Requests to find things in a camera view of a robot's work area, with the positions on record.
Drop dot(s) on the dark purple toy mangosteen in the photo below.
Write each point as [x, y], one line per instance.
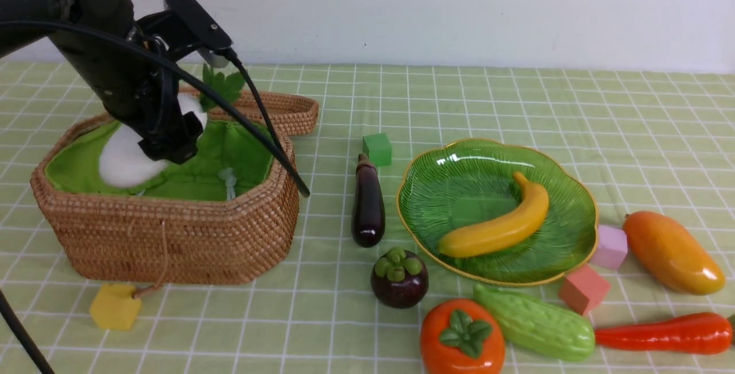
[399, 279]

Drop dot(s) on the red orange toy carrot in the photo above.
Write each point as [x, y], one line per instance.
[702, 333]

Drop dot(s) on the green fabric basket liner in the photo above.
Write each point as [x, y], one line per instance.
[229, 163]

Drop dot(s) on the green toy bitter gourd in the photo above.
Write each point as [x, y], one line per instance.
[539, 326]

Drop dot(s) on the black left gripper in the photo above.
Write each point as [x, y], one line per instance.
[136, 89]

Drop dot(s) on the green glass leaf plate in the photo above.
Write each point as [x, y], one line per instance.
[470, 181]

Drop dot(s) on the yellow toy banana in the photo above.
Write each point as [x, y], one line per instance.
[504, 231]

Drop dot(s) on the pink foam cube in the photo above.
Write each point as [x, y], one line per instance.
[612, 248]

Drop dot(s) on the dark purple toy eggplant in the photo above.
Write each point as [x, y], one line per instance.
[368, 217]

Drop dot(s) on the green foam cube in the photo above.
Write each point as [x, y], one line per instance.
[378, 149]

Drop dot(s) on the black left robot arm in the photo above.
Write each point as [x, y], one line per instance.
[114, 17]

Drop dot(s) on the woven wicker basket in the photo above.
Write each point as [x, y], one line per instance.
[145, 240]

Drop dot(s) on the orange toy persimmon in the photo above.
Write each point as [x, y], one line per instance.
[460, 336]

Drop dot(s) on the woven wicker basket lid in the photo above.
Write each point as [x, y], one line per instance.
[293, 115]

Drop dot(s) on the salmon red foam cube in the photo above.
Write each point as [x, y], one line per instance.
[583, 289]

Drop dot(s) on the white toy radish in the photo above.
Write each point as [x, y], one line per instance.
[124, 165]

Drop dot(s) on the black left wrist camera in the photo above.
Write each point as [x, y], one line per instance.
[186, 27]

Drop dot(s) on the orange yellow toy mango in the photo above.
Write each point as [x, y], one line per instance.
[671, 254]

